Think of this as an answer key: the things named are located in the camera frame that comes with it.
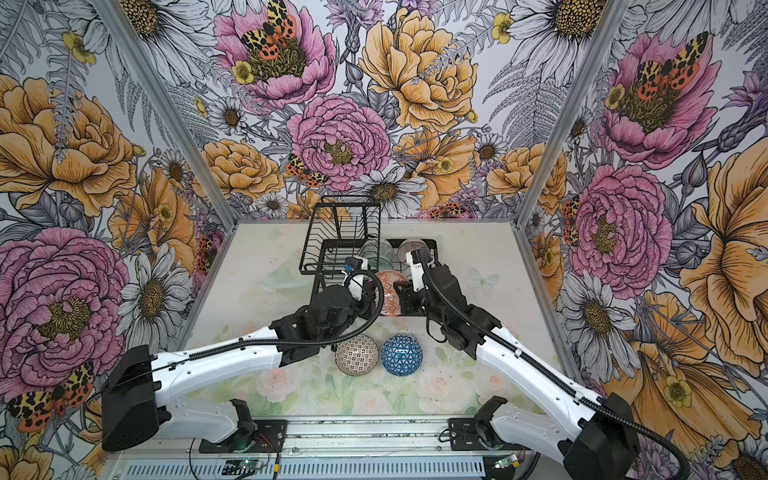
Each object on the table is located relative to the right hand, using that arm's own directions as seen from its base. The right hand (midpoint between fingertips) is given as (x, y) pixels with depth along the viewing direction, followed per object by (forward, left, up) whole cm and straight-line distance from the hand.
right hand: (399, 293), depth 77 cm
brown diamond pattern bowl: (-8, +12, -21) cm, 25 cm away
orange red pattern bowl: (-3, +2, -2) cm, 4 cm away
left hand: (+1, +6, +1) cm, 6 cm away
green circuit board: (-33, +39, -22) cm, 55 cm away
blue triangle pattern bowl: (-8, 0, -21) cm, 22 cm away
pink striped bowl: (+28, -4, -15) cm, 32 cm away
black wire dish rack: (+32, +16, -9) cm, 37 cm away
